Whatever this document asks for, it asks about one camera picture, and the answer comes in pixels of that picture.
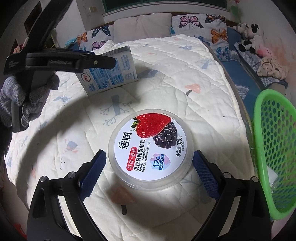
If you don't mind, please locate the paper flower decoration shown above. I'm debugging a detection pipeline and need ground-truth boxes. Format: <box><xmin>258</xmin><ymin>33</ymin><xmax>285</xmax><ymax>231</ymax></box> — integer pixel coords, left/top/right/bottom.
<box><xmin>227</xmin><ymin>0</ymin><xmax>240</xmax><ymax>18</ymax></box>

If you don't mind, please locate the butterfly pillow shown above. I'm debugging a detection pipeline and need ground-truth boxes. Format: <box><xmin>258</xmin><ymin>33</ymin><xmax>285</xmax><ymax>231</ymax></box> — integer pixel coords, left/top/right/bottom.
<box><xmin>77</xmin><ymin>25</ymin><xmax>113</xmax><ymax>51</ymax></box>
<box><xmin>171</xmin><ymin>14</ymin><xmax>230</xmax><ymax>61</ymax></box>

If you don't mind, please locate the white blue milk carton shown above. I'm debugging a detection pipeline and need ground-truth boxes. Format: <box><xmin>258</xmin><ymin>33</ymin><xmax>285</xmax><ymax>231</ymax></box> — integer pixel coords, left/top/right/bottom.
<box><xmin>76</xmin><ymin>46</ymin><xmax>138</xmax><ymax>96</ymax></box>

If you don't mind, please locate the cow plush toy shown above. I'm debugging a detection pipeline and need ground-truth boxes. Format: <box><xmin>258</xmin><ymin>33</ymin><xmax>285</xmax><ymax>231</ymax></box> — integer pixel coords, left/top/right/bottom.
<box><xmin>232</xmin><ymin>23</ymin><xmax>263</xmax><ymax>54</ymax></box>

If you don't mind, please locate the spotted cream cloth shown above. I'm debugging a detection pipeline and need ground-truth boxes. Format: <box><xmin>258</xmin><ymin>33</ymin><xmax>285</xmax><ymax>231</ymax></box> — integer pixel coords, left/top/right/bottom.
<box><xmin>257</xmin><ymin>57</ymin><xmax>288</xmax><ymax>80</ymax></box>

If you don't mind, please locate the dark window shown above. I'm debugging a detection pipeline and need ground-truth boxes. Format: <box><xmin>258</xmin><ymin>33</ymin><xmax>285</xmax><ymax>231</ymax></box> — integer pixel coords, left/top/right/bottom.
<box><xmin>102</xmin><ymin>0</ymin><xmax>227</xmax><ymax>13</ymax></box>

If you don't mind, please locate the pink plush toy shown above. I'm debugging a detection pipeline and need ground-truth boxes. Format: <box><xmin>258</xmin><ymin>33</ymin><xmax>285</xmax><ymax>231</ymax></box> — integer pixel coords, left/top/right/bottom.
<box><xmin>256</xmin><ymin>44</ymin><xmax>273</xmax><ymax>58</ymax></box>

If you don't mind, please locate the grey pillow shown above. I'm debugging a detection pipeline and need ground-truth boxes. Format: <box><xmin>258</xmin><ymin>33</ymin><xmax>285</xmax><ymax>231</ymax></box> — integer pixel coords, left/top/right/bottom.
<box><xmin>113</xmin><ymin>13</ymin><xmax>171</xmax><ymax>43</ymax></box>

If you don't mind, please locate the blue patterned folded blanket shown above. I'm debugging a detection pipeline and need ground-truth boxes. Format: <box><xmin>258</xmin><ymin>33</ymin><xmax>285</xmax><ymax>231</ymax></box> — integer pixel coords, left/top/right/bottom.
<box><xmin>234</xmin><ymin>42</ymin><xmax>288</xmax><ymax>90</ymax></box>

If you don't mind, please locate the green plastic basket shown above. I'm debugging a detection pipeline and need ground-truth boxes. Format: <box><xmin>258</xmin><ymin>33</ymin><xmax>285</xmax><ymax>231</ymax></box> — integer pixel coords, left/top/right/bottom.
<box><xmin>253</xmin><ymin>89</ymin><xmax>295</xmax><ymax>220</ymax></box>

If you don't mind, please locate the left grey gloved hand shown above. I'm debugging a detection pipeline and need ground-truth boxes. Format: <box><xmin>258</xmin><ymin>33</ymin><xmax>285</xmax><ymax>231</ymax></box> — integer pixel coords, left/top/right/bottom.
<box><xmin>1</xmin><ymin>73</ymin><xmax>60</xmax><ymax>128</ymax></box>

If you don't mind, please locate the left butterfly pillow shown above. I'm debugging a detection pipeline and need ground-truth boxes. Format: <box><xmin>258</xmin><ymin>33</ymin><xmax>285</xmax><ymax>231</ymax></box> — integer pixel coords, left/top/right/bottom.
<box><xmin>77</xmin><ymin>25</ymin><xmax>113</xmax><ymax>51</ymax></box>

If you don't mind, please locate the right butterfly pillow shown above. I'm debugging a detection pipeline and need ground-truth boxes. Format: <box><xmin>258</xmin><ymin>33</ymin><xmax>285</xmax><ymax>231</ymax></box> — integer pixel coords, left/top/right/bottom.
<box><xmin>171</xmin><ymin>14</ymin><xmax>230</xmax><ymax>61</ymax></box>

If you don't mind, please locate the strawberry yogurt tub lid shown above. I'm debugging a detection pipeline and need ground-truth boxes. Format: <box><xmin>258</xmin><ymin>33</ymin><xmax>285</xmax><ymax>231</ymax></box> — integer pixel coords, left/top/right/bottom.
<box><xmin>108</xmin><ymin>109</ymin><xmax>194</xmax><ymax>191</ymax></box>

